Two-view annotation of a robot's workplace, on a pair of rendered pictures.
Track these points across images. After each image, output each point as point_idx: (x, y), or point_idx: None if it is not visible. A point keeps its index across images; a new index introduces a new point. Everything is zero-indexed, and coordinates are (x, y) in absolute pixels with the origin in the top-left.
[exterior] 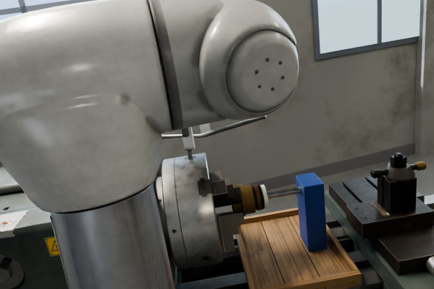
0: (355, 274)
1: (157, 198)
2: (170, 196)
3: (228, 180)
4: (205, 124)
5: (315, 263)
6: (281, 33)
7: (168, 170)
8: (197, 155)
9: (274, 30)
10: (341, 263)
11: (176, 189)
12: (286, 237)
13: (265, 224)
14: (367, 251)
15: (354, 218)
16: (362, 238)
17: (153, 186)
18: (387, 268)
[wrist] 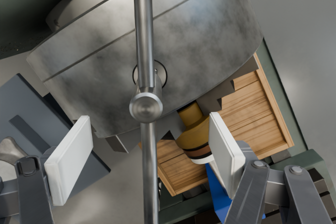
0: (169, 192)
1: (55, 15)
2: (38, 70)
3: (224, 93)
4: (217, 156)
5: (184, 155)
6: None
7: (72, 44)
8: (167, 92)
9: None
10: (190, 176)
11: (50, 80)
12: (225, 120)
13: (251, 88)
14: (206, 200)
15: (211, 222)
16: (194, 216)
17: None
18: (176, 218)
